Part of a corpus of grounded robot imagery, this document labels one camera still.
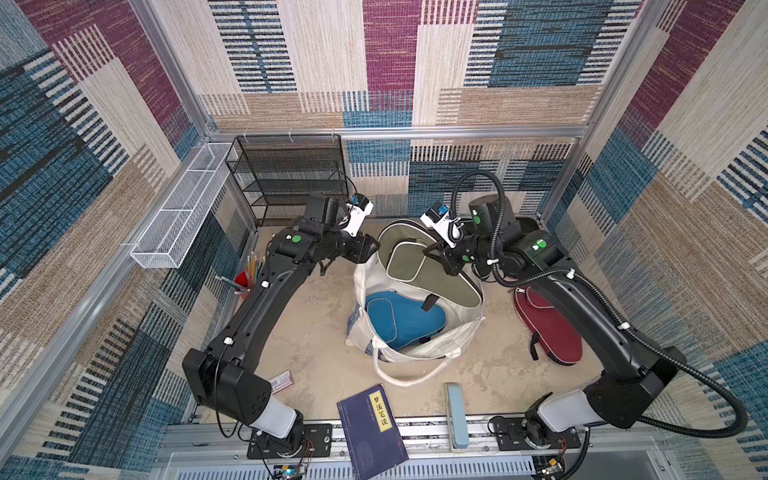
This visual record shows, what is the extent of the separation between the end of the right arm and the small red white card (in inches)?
21.6

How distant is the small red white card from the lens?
827mm

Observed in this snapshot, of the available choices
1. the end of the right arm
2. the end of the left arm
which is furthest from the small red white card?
the end of the right arm

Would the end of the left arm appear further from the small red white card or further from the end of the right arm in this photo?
the small red white card

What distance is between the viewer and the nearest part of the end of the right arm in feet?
1.93
